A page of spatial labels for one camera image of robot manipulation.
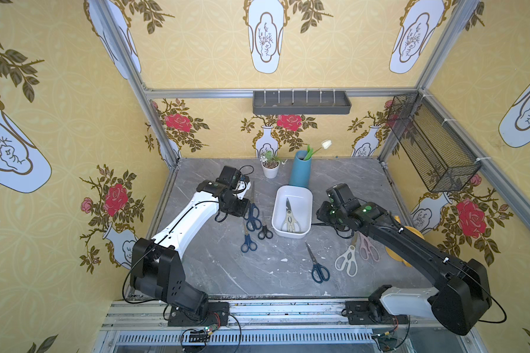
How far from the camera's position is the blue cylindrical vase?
950 mm

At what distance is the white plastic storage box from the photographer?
96cm

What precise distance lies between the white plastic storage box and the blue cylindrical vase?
0.03m
